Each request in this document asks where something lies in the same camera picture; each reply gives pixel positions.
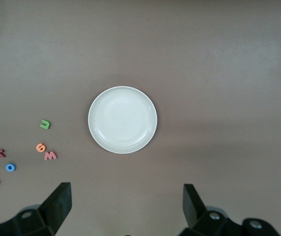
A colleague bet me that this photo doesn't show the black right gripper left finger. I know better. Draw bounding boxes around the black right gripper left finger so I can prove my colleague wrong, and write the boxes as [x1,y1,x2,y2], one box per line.
[0,182,72,236]

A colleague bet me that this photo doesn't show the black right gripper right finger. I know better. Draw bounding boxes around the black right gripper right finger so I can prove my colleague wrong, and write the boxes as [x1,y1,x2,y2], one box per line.
[181,183,243,236]

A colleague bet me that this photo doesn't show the pink foam letter W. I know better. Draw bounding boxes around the pink foam letter W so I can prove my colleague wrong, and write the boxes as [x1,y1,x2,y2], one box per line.
[43,150,58,161]

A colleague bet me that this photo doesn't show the green foam letter U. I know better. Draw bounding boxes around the green foam letter U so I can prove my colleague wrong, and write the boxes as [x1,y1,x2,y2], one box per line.
[39,119,52,130]

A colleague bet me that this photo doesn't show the beige round plate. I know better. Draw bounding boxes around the beige round plate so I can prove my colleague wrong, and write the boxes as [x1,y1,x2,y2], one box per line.
[88,86,158,154]

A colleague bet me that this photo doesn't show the brown table cover sheet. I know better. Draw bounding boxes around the brown table cover sheet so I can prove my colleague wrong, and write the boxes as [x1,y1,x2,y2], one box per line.
[0,0,281,236]

